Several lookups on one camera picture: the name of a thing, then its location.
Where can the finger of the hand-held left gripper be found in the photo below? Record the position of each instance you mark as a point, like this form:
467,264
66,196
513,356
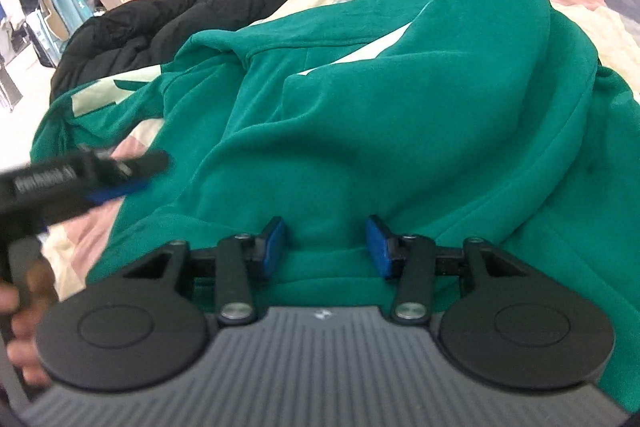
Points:
150,163
120,193

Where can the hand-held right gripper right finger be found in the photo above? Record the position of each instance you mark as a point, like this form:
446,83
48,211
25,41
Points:
381,247

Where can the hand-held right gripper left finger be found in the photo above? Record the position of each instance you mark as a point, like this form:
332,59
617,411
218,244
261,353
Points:
272,247

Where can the green hoodie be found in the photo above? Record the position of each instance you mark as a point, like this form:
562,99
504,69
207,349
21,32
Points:
375,107

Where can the person's left hand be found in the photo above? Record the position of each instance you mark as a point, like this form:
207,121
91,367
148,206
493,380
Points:
25,337

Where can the black puffer jacket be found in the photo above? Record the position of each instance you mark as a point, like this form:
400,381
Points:
150,27

